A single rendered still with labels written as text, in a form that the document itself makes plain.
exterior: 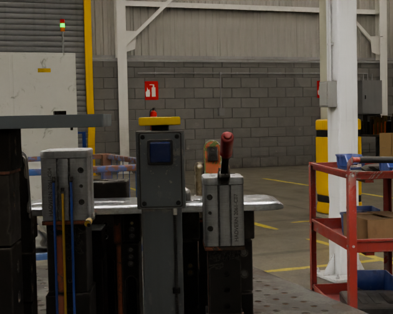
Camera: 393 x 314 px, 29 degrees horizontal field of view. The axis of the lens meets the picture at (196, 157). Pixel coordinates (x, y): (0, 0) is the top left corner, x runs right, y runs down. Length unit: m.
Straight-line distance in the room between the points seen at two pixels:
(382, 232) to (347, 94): 2.00
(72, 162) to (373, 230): 2.44
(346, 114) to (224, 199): 4.17
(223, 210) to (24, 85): 8.39
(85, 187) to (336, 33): 4.26
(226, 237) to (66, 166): 0.29
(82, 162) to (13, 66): 8.34
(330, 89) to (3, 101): 5.15
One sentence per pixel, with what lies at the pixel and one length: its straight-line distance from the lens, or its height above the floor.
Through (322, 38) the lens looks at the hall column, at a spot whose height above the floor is 2.02.
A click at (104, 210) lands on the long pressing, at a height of 1.00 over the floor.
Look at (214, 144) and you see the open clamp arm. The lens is 1.59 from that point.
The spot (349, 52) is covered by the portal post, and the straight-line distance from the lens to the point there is 5.42.
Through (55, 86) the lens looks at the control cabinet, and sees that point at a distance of 9.65.
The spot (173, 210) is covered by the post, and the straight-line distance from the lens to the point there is 1.09.
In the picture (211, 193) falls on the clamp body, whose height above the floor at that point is 1.03.
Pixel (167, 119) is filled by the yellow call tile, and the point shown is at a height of 1.16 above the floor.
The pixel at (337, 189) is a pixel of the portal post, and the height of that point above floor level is 0.63.
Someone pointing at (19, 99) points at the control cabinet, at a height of 1.42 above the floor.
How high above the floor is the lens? 1.16
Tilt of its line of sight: 3 degrees down
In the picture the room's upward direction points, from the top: 1 degrees counter-clockwise
